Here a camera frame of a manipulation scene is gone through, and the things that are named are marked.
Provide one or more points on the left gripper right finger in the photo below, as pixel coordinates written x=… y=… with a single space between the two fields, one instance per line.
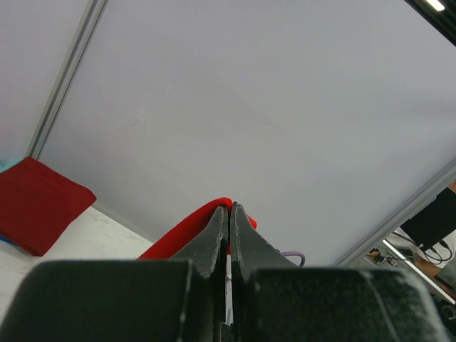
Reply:
x=249 y=250

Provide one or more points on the black computer monitor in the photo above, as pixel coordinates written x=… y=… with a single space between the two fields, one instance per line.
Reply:
x=433 y=224

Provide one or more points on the left aluminium frame post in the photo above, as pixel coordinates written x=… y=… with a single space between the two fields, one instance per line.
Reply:
x=76 y=50

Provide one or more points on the right aluminium frame post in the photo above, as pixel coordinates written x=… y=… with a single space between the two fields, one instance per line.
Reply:
x=422 y=198

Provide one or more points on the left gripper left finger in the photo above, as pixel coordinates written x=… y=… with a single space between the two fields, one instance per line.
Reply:
x=208 y=250

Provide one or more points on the bright red t shirt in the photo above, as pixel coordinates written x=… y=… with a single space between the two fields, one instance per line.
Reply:
x=184 y=232

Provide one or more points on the teal t shirt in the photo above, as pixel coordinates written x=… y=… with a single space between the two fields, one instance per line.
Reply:
x=7 y=165

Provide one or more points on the aluminium frame post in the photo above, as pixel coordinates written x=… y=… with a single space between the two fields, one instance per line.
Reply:
x=76 y=50
x=422 y=198

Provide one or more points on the folded dark red t shirt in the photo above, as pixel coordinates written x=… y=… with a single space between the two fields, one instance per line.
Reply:
x=38 y=204

